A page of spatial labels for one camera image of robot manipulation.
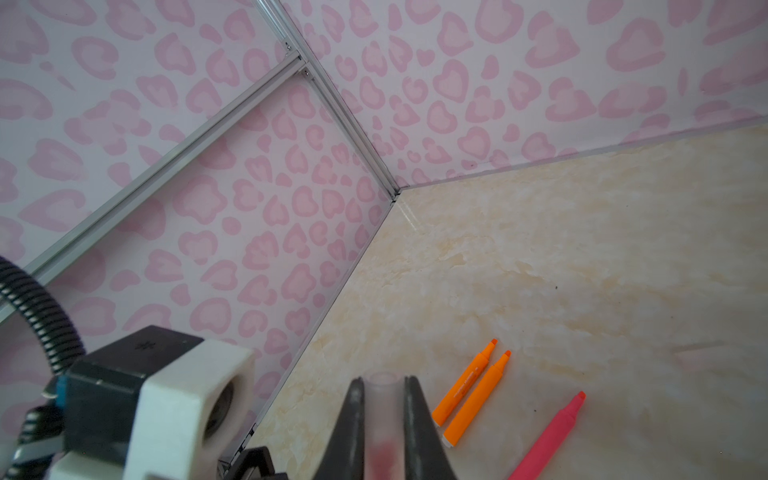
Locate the orange highlighter pen right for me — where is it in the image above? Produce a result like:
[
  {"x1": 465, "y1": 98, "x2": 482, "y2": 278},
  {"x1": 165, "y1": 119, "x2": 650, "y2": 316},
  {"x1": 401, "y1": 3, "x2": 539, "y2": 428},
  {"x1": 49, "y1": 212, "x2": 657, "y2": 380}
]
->
[{"x1": 442, "y1": 350, "x2": 512, "y2": 448}]

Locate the orange highlighter pen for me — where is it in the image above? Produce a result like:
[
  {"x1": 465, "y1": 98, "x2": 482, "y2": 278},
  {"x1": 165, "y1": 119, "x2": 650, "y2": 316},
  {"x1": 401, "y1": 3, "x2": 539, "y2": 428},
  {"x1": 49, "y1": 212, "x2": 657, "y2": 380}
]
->
[
  {"x1": 442, "y1": 350, "x2": 512, "y2": 448},
  {"x1": 432, "y1": 339, "x2": 498, "y2": 427}
]

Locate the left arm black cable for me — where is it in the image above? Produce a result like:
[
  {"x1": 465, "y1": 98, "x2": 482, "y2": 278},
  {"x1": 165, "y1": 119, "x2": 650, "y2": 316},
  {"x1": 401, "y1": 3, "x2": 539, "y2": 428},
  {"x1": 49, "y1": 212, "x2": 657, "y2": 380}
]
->
[{"x1": 0, "y1": 256, "x2": 86, "y2": 376}]

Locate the aluminium frame strut left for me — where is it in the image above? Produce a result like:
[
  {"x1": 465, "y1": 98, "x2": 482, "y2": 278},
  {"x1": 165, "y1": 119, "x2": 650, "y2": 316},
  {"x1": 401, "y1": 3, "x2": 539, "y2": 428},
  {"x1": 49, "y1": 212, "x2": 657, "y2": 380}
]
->
[{"x1": 24, "y1": 51, "x2": 306, "y2": 286}]

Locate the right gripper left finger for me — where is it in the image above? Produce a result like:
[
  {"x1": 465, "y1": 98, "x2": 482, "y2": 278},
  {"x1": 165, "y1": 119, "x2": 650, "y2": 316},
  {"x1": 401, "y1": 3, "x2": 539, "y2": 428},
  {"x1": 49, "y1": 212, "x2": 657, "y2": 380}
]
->
[{"x1": 313, "y1": 377, "x2": 365, "y2": 480}]

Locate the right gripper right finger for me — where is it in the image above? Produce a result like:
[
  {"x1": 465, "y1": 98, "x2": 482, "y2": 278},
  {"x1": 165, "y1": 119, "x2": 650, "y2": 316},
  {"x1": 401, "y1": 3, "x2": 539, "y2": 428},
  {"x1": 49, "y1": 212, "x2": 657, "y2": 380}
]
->
[{"x1": 404, "y1": 376, "x2": 457, "y2": 480}]

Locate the aluminium frame corner post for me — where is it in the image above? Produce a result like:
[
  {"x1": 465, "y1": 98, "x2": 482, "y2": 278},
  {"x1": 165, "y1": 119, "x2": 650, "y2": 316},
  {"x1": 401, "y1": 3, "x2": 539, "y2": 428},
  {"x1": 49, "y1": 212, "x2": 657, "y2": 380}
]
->
[{"x1": 254, "y1": 0, "x2": 401, "y2": 202}]

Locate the pink highlighter pen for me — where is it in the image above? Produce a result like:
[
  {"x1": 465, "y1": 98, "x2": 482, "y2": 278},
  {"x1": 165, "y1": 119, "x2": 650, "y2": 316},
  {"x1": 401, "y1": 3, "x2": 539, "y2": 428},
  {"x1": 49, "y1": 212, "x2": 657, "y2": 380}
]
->
[{"x1": 507, "y1": 391, "x2": 586, "y2": 480}]

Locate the orange highlighter pen left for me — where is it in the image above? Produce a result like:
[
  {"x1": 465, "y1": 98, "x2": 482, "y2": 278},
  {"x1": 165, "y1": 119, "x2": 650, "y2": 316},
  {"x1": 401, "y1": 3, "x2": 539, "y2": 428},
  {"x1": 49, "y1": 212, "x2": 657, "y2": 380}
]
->
[{"x1": 432, "y1": 339, "x2": 498, "y2": 427}]

